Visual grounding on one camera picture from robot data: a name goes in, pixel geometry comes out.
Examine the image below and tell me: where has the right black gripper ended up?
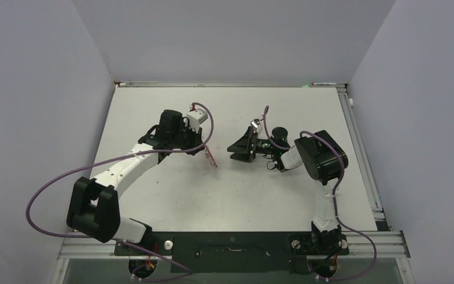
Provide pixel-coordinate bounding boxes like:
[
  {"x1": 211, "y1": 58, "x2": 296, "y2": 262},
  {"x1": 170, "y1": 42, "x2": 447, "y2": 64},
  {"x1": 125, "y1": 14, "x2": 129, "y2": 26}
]
[{"x1": 228, "y1": 127, "x2": 278, "y2": 162}]

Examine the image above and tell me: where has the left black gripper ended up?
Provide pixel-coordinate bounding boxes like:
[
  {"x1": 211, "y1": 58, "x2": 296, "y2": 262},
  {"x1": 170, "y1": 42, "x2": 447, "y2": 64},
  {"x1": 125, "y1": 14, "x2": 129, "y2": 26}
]
[{"x1": 170, "y1": 122, "x2": 204, "y2": 156}]

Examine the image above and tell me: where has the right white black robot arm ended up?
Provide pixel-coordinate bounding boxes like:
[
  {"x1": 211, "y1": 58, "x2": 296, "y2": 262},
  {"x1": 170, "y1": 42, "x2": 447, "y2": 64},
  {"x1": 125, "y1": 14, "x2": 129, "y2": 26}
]
[{"x1": 227, "y1": 126, "x2": 348, "y2": 254}]

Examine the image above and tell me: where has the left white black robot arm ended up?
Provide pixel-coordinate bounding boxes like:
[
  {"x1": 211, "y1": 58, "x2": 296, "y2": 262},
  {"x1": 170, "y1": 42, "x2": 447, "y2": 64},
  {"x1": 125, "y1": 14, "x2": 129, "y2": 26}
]
[{"x1": 66, "y1": 108, "x2": 209, "y2": 254}]

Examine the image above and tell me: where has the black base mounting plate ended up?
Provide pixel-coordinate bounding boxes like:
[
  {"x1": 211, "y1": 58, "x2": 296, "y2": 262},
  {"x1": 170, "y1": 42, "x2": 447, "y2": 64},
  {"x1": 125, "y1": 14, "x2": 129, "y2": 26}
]
[{"x1": 114, "y1": 231, "x2": 350, "y2": 275}]

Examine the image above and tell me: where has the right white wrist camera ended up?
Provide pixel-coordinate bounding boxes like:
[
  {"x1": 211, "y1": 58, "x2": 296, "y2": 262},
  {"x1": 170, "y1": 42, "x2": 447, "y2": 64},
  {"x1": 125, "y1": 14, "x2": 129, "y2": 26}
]
[{"x1": 250, "y1": 118, "x2": 262, "y2": 133}]

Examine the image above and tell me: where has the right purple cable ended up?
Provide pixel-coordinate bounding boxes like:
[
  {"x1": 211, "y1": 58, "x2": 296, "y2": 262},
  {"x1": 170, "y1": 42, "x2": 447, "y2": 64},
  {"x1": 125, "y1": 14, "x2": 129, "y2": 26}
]
[{"x1": 262, "y1": 105, "x2": 377, "y2": 283}]

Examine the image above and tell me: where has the purple cable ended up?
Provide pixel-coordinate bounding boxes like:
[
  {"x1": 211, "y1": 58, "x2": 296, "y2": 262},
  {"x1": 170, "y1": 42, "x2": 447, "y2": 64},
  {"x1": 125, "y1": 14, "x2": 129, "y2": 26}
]
[
  {"x1": 25, "y1": 102, "x2": 215, "y2": 283},
  {"x1": 262, "y1": 105, "x2": 377, "y2": 283}
]

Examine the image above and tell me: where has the back aluminium rail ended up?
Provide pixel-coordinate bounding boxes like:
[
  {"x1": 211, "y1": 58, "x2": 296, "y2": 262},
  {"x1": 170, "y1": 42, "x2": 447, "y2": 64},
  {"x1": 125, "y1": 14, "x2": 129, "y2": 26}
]
[{"x1": 114, "y1": 82, "x2": 347, "y2": 88}]

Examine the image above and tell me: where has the aluminium rail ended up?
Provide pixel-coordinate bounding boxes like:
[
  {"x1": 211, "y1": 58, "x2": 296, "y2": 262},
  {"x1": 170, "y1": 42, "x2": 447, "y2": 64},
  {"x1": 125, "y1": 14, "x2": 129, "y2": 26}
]
[
  {"x1": 114, "y1": 82, "x2": 347, "y2": 88},
  {"x1": 336, "y1": 83, "x2": 385, "y2": 222},
  {"x1": 57, "y1": 231, "x2": 411, "y2": 260}
]

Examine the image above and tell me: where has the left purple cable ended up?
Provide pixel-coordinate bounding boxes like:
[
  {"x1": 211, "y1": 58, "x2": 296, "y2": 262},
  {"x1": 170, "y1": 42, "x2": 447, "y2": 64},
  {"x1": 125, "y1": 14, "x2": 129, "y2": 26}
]
[{"x1": 25, "y1": 102, "x2": 215, "y2": 283}]

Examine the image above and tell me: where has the right aluminium rail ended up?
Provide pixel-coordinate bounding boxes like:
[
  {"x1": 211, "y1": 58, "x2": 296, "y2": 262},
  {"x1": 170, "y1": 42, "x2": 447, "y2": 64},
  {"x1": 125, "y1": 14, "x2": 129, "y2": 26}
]
[{"x1": 336, "y1": 83, "x2": 385, "y2": 222}]

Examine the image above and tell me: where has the front aluminium rail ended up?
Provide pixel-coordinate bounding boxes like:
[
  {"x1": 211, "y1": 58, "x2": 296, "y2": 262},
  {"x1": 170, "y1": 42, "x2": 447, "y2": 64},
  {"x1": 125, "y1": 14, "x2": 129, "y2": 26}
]
[{"x1": 57, "y1": 231, "x2": 411, "y2": 260}]

